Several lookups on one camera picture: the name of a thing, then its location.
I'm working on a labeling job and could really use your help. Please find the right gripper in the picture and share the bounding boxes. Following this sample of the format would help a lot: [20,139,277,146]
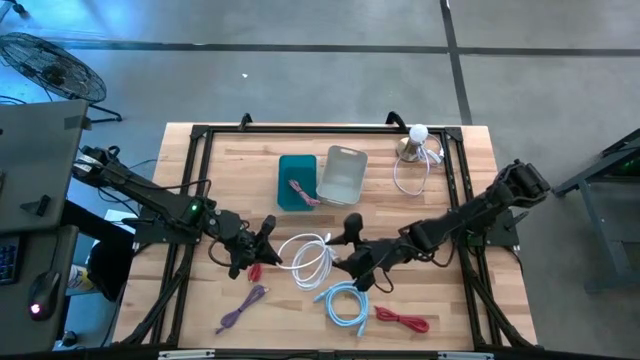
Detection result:
[327,212,406,294]

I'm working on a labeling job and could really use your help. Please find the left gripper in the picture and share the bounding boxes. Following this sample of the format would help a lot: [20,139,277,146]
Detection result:
[214,212,283,279]

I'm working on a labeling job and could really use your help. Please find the white USB cable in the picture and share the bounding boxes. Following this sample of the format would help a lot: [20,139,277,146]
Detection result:
[276,232,339,292]

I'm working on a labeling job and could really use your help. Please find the light blue cable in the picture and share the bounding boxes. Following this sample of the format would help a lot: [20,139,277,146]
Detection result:
[313,280,371,337]

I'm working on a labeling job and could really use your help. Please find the pink USB cable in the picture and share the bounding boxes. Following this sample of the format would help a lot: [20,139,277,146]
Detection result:
[288,178,321,208]

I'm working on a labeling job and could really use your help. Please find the purple USB cable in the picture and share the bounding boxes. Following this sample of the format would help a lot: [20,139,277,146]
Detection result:
[214,283,270,335]

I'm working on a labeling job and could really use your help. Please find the teal plastic bin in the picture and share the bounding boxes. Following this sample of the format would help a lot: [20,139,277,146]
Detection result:
[276,153,319,212]

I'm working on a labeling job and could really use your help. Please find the grey plastic bin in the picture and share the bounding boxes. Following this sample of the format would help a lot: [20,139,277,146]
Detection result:
[315,144,369,207]

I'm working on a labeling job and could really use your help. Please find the white light bulb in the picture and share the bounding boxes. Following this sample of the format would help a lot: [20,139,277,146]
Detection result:
[396,123,430,164]

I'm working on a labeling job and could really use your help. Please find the black computer mouse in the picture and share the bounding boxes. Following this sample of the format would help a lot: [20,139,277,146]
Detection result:
[27,269,62,322]

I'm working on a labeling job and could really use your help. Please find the dark metal table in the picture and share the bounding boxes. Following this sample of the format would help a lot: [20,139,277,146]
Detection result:
[552,127,640,296]

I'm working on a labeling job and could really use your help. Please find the grey desk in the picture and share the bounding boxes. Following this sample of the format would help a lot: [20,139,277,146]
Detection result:
[0,224,80,354]
[0,98,90,234]

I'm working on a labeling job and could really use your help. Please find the black keyboard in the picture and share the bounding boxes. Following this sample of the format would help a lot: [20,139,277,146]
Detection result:
[0,234,21,287]

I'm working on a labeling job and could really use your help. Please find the black floor fan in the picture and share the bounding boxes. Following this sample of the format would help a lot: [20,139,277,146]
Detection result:
[0,32,124,124]

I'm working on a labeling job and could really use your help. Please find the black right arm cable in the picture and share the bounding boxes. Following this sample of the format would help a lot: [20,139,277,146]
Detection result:
[369,267,396,295]

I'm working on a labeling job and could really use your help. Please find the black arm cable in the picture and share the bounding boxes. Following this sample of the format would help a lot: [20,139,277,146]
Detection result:
[369,267,396,295]
[207,235,235,269]

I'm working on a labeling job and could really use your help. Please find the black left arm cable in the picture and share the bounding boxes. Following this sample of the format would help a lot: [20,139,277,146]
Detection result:
[207,235,235,269]

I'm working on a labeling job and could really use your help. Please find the black metal table frame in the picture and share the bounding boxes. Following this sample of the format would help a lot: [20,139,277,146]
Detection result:
[112,112,539,351]

